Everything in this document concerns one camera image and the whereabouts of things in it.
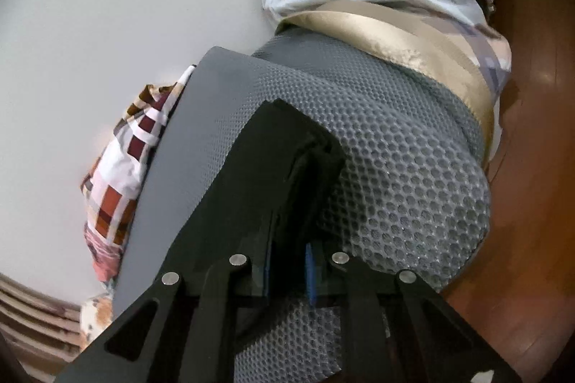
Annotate beige patterned curtain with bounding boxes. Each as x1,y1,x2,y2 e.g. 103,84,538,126
0,273,84,368

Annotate checkered pink patchwork blanket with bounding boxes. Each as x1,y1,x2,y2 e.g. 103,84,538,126
81,66,197,284

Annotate pale checked sheet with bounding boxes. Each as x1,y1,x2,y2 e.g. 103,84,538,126
422,15,513,163

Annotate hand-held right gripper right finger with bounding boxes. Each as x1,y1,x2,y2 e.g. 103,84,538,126
304,243,523,383

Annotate grey mesh mat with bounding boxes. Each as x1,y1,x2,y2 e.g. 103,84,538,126
234,35,492,383

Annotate black pants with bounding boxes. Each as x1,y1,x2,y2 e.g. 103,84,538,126
111,46,348,308

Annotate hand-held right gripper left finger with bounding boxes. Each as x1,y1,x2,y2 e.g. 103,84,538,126
54,247,276,383

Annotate floral white orange pillow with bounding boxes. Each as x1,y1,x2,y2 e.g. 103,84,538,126
79,293,114,351

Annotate golden satin cloth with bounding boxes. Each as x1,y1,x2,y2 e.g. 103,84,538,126
274,0,496,156

